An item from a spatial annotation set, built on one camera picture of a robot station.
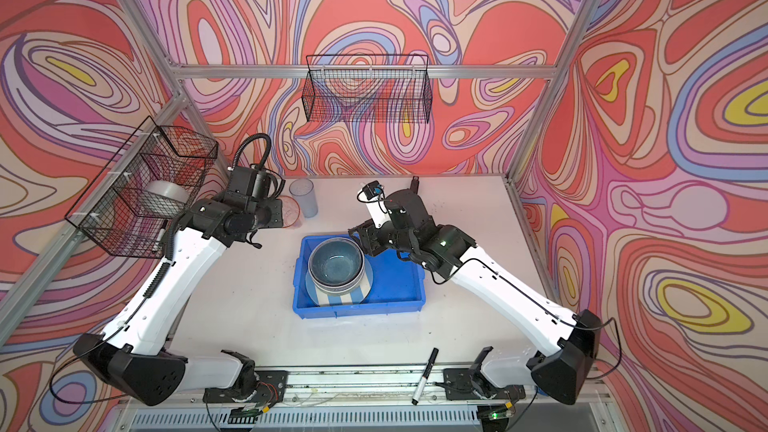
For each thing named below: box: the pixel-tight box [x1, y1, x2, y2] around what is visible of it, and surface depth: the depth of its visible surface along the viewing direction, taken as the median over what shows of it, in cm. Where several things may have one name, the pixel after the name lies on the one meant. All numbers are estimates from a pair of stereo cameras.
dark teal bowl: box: [310, 239, 363, 285], surface depth 86 cm
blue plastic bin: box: [293, 235, 426, 319], surface depth 88 cm
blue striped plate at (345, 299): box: [305, 255, 374, 307], surface depth 86 cm
